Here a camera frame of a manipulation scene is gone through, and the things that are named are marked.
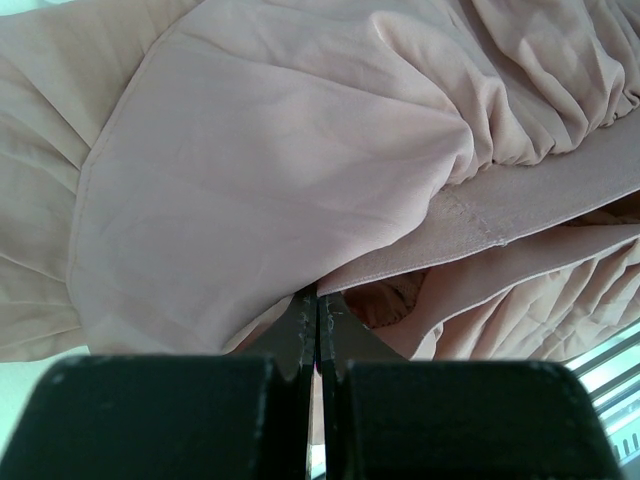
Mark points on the pink garment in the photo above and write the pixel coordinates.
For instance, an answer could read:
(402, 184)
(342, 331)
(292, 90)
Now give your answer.
(465, 173)

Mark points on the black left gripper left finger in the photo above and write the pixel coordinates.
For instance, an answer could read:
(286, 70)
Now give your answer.
(239, 416)

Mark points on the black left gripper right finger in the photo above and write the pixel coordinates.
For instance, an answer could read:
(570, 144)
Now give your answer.
(389, 418)

